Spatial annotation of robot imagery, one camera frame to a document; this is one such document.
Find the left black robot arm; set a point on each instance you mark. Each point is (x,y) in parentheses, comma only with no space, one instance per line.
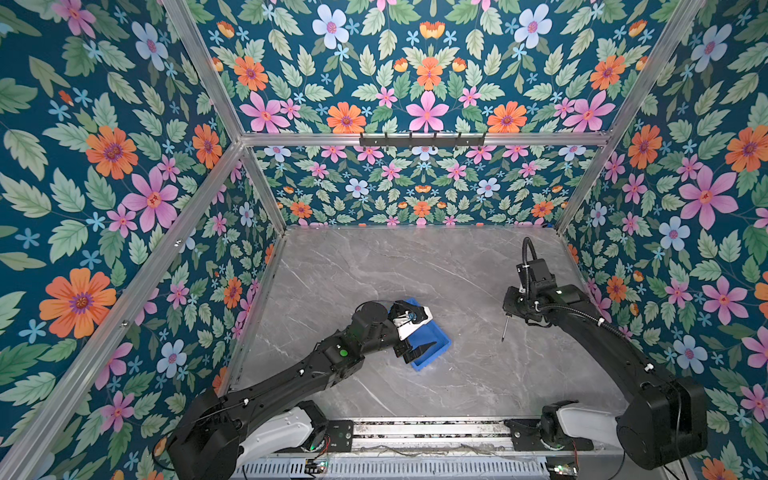
(210,438)

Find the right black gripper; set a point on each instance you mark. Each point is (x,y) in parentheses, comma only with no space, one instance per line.
(507,303)

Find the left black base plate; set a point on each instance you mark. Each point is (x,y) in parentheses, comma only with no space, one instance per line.
(338,437)

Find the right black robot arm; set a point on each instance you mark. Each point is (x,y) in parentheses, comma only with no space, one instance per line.
(666,416)

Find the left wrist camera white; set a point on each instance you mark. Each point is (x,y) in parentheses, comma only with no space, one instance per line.
(413,318)

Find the aluminium mounting rail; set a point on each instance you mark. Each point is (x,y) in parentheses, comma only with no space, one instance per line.
(410,436)

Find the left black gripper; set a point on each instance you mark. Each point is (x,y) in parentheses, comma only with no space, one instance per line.
(405,349)

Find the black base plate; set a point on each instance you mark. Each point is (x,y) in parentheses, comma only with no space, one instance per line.
(338,437)
(533,434)

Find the white vented cable duct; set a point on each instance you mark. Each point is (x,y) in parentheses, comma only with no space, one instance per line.
(394,468)

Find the blue plastic bin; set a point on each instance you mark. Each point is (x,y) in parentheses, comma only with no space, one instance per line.
(421,340)

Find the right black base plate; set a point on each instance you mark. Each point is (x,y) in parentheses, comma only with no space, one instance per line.
(533,434)

